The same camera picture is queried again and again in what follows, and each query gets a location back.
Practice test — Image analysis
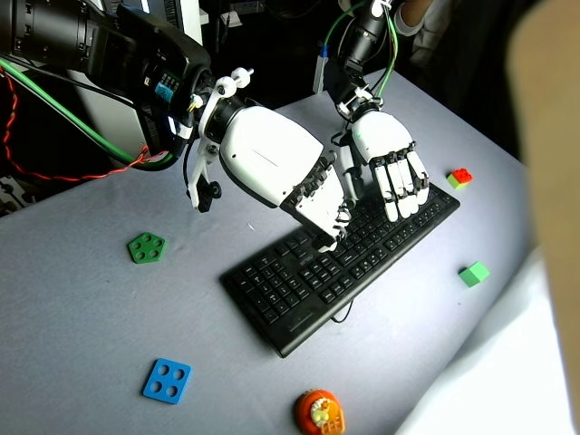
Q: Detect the blue square peg block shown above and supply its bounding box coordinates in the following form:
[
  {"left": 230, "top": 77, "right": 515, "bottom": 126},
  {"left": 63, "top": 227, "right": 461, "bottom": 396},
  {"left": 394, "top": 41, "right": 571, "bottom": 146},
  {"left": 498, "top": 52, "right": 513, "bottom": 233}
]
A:
[{"left": 142, "top": 358, "right": 193, "bottom": 405}]

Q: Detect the red and green brick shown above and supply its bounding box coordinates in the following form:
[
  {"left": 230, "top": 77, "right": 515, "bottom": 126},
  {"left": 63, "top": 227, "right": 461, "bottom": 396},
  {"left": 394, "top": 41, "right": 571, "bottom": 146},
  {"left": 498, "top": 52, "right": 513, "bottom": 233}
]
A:
[{"left": 446, "top": 168, "right": 474, "bottom": 190}]

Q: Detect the person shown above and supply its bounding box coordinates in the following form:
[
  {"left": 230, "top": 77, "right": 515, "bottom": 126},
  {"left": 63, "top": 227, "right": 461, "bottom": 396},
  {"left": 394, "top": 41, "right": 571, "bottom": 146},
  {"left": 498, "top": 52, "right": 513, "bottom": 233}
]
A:
[{"left": 393, "top": 0, "right": 454, "bottom": 69}]

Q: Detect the orange toy cake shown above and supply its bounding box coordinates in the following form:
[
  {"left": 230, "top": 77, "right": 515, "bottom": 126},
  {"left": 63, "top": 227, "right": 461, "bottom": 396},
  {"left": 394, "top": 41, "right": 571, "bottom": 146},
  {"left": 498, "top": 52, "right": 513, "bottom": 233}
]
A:
[{"left": 293, "top": 388, "right": 346, "bottom": 435}]

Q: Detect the green pentagon peg block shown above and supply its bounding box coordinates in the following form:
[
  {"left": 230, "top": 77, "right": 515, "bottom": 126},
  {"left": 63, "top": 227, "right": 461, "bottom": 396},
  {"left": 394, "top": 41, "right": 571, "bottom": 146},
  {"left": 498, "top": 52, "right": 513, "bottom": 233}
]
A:
[{"left": 127, "top": 231, "right": 168, "bottom": 265}]

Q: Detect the green cable on arm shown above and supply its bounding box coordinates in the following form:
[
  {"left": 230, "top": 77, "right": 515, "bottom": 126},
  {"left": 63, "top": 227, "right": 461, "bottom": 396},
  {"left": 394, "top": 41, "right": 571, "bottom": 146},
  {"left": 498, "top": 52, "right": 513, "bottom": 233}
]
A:
[
  {"left": 325, "top": 0, "right": 400, "bottom": 99},
  {"left": 0, "top": 56, "right": 176, "bottom": 167}
]

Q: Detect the black computer keyboard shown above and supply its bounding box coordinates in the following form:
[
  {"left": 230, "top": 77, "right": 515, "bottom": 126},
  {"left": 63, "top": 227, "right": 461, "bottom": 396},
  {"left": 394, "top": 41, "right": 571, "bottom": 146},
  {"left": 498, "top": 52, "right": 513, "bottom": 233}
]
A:
[{"left": 220, "top": 183, "right": 461, "bottom": 359}]

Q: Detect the grey table cloth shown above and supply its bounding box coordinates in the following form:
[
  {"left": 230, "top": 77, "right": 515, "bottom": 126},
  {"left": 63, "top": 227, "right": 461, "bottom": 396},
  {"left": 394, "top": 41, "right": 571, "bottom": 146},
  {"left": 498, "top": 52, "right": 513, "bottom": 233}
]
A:
[{"left": 0, "top": 67, "right": 540, "bottom": 435}]

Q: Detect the beige panel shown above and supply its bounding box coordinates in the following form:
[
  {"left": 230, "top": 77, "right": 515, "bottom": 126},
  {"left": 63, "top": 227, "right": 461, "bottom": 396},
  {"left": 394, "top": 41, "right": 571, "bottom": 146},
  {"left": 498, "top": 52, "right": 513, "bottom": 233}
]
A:
[{"left": 505, "top": 0, "right": 580, "bottom": 435}]

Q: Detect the white backdrop cloth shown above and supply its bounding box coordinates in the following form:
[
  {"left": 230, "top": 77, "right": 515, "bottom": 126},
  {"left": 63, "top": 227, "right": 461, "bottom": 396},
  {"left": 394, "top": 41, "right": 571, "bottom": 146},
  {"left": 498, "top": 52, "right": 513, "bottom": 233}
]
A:
[{"left": 393, "top": 248, "right": 576, "bottom": 435}]

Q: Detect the black keyboard cable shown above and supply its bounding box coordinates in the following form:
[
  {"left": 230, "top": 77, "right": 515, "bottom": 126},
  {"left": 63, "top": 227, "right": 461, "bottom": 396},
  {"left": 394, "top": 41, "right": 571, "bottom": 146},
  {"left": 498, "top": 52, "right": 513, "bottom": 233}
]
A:
[{"left": 330, "top": 298, "right": 354, "bottom": 324}]

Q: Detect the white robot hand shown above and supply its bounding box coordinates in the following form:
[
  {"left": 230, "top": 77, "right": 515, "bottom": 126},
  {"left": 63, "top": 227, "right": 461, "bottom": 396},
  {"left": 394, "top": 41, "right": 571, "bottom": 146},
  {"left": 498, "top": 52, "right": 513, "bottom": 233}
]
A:
[
  {"left": 218, "top": 105, "right": 353, "bottom": 254},
  {"left": 333, "top": 110, "right": 430, "bottom": 223}
]

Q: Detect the green cube block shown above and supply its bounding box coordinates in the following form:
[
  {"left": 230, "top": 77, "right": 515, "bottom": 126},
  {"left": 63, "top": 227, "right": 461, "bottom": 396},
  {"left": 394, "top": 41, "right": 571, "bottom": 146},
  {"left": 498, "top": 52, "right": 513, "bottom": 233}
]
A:
[{"left": 458, "top": 261, "right": 491, "bottom": 288}]

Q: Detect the twisted red cable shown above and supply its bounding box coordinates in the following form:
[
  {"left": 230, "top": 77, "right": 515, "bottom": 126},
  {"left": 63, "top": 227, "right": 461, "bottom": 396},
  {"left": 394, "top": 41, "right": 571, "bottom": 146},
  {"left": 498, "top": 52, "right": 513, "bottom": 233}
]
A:
[{"left": 0, "top": 67, "right": 169, "bottom": 183}]

